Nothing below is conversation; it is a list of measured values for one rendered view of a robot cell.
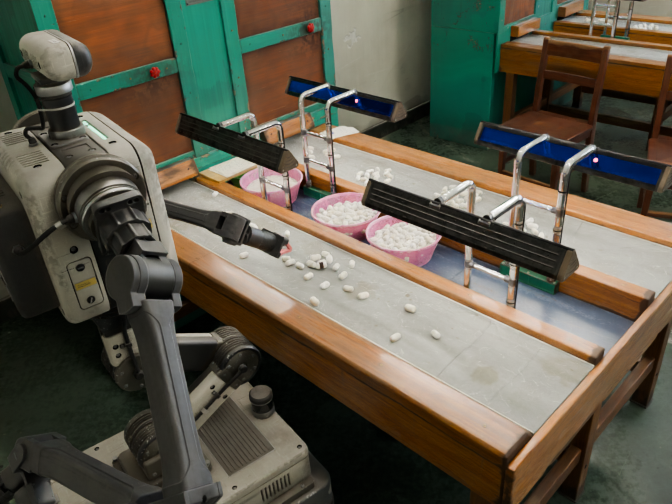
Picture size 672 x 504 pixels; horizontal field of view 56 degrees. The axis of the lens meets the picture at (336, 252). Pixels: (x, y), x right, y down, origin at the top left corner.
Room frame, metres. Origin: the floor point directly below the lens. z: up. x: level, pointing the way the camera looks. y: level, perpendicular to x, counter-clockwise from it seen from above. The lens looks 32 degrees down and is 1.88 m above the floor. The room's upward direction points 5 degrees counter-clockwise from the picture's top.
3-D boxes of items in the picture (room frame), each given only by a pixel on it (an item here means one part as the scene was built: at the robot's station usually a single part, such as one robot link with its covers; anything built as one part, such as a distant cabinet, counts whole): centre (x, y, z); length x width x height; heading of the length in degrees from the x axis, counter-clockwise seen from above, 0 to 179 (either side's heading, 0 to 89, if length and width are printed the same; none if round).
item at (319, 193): (2.44, -0.02, 0.90); 0.20 x 0.19 x 0.45; 43
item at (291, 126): (2.86, 0.18, 0.83); 0.30 x 0.06 x 0.07; 133
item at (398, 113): (2.49, -0.07, 1.08); 0.62 x 0.08 x 0.07; 43
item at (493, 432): (1.61, 0.24, 0.67); 1.81 x 0.12 x 0.19; 43
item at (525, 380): (1.75, 0.09, 0.73); 1.81 x 0.30 x 0.02; 43
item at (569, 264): (1.40, -0.32, 1.08); 0.62 x 0.08 x 0.07; 43
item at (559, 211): (1.72, -0.68, 0.90); 0.20 x 0.19 x 0.45; 43
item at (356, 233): (2.11, -0.05, 0.72); 0.27 x 0.27 x 0.10
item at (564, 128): (3.56, -1.33, 0.45); 0.44 x 0.43 x 0.91; 39
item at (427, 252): (1.90, -0.24, 0.72); 0.27 x 0.27 x 0.10
